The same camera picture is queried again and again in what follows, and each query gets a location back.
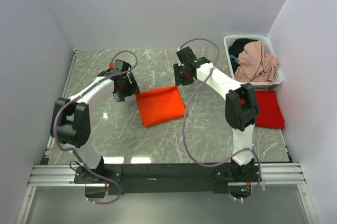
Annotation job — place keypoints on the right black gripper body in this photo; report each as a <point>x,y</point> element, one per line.
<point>181,77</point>

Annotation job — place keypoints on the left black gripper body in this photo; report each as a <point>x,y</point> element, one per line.
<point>128,89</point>

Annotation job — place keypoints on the orange t shirt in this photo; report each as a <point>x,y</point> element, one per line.
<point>160,105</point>

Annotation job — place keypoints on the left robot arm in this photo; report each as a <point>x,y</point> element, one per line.
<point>71,123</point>

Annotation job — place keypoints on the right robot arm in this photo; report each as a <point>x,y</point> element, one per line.
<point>241,107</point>

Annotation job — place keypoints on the white plastic laundry basket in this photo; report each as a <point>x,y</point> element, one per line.
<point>278,75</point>

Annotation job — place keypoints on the black garment in basket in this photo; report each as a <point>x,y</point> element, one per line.
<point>235,49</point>

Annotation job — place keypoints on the pink garment in basket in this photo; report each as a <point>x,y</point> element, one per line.
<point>255,64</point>

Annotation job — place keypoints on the folded red t shirt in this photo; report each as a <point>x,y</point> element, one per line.
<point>270,115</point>

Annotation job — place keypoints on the black base beam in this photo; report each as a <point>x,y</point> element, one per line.
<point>166,178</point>

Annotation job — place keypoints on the aluminium frame rail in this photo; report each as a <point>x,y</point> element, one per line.
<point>63,176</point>

